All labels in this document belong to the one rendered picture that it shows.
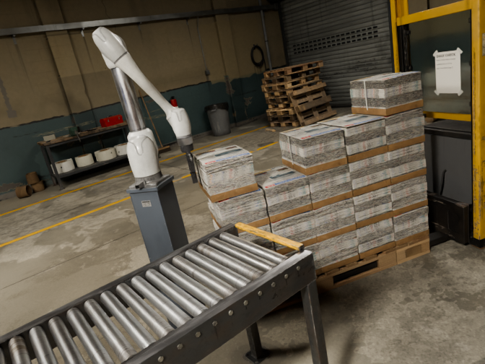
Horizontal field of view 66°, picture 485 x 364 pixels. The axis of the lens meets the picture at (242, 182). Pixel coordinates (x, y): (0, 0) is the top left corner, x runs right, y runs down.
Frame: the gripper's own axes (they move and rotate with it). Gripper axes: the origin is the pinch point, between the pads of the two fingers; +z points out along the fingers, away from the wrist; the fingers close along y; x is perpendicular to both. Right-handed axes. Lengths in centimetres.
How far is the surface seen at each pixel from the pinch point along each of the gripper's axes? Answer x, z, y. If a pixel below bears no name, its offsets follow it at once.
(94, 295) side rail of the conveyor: 58, 16, -74
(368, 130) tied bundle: -110, -5, -19
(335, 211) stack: -81, 41, -19
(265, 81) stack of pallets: -293, -11, 625
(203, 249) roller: 12, 17, -63
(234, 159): -22.2, -8.5, -19.2
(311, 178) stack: -67, 15, -19
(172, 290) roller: 29, 16, -90
